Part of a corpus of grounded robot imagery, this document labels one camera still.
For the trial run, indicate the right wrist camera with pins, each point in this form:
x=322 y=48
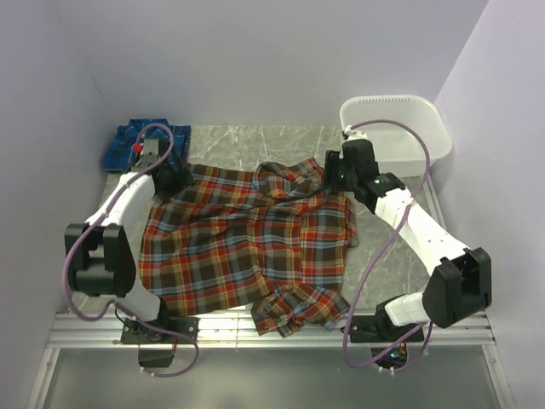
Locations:
x=351 y=134

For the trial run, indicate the red brown plaid shirt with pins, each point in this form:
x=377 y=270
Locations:
x=273 y=239

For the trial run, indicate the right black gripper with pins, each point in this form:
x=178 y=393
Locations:
x=333 y=161

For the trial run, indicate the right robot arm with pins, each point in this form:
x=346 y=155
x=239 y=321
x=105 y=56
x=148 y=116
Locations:
x=460 y=278

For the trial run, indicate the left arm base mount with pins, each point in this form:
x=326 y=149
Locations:
x=178 y=330

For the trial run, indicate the aluminium rail frame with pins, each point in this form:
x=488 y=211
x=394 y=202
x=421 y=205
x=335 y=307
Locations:
x=85 y=365

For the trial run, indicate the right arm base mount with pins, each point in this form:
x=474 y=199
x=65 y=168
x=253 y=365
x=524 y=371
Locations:
x=370 y=330

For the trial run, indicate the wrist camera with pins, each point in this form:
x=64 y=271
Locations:
x=351 y=134
x=152 y=151

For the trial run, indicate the black box under rail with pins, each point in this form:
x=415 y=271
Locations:
x=156 y=358

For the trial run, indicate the blue plaid folded shirt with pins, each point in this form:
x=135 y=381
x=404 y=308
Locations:
x=119 y=155

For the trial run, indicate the white plastic basin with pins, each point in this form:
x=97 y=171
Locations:
x=396 y=150

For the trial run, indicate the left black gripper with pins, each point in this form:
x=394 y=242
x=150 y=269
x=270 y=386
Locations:
x=182 y=180

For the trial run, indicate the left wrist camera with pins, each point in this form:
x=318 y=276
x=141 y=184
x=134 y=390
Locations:
x=152 y=151

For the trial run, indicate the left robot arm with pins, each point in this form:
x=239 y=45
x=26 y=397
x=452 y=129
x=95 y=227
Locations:
x=99 y=261

